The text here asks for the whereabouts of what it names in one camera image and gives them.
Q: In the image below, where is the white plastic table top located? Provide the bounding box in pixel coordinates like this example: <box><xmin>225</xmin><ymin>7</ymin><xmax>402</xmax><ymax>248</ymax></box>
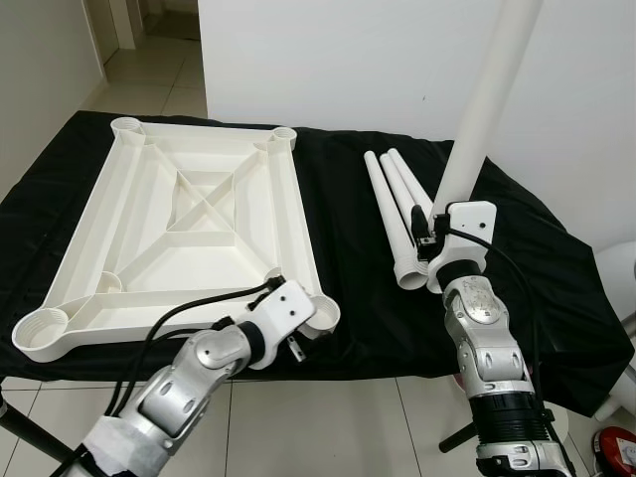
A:
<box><xmin>12</xmin><ymin>116</ymin><xmax>342</xmax><ymax>362</ymax></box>

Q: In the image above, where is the white plastic table leg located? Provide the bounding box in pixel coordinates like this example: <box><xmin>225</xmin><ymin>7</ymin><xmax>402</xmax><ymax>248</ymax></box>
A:
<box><xmin>425</xmin><ymin>0</ymin><xmax>546</xmax><ymax>294</ymax></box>
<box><xmin>364</xmin><ymin>149</ymin><xmax>430</xmax><ymax>291</ymax></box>
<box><xmin>391</xmin><ymin>147</ymin><xmax>443</xmax><ymax>215</ymax></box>
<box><xmin>379</xmin><ymin>149</ymin><xmax>430</xmax><ymax>239</ymax></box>

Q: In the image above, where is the black tablecloth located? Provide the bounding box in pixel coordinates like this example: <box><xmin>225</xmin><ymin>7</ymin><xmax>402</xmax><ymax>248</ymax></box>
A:
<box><xmin>0</xmin><ymin>109</ymin><xmax>636</xmax><ymax>418</ymax></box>

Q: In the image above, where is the red round floor object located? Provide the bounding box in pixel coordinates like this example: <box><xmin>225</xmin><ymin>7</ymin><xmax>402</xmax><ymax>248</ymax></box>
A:
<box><xmin>593</xmin><ymin>427</ymin><xmax>636</xmax><ymax>473</ymax></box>

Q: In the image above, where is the black metal strut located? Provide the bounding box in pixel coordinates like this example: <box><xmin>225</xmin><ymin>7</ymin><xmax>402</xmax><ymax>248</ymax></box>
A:
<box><xmin>437</xmin><ymin>422</ymin><xmax>478</xmax><ymax>453</ymax></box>

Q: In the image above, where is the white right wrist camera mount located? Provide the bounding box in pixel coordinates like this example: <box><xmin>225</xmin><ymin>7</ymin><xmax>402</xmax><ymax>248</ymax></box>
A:
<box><xmin>429</xmin><ymin>201</ymin><xmax>497</xmax><ymax>291</ymax></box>

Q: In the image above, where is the white door frame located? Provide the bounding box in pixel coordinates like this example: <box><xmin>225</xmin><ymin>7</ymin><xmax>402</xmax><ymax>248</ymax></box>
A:
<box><xmin>84</xmin><ymin>0</ymin><xmax>145</xmax><ymax>66</ymax></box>

